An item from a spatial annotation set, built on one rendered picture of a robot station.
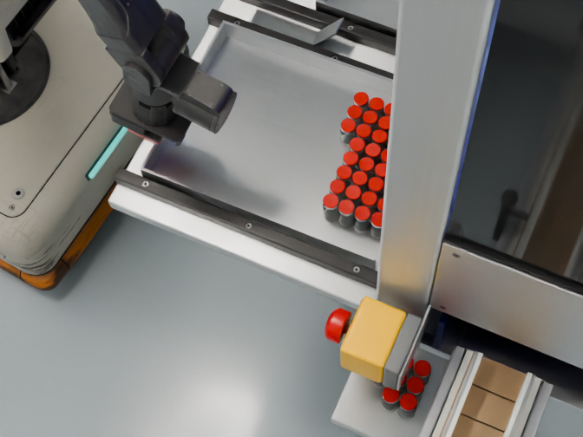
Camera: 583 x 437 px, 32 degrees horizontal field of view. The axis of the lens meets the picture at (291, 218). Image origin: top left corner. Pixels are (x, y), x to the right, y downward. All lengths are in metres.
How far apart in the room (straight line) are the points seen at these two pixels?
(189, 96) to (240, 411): 1.11
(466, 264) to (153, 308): 1.34
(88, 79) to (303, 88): 0.87
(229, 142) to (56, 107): 0.86
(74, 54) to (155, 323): 0.61
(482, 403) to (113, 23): 0.61
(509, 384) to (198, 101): 0.50
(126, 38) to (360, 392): 0.52
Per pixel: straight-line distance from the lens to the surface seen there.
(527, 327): 1.14
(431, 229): 1.00
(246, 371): 2.24
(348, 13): 1.51
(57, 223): 2.16
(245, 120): 1.46
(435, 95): 0.79
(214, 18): 1.53
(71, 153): 2.18
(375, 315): 1.17
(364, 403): 1.30
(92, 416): 2.26
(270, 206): 1.39
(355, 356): 1.16
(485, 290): 1.09
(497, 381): 1.27
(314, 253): 1.34
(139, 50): 1.15
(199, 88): 1.22
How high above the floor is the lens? 2.14
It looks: 66 degrees down
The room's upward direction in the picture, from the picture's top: 7 degrees counter-clockwise
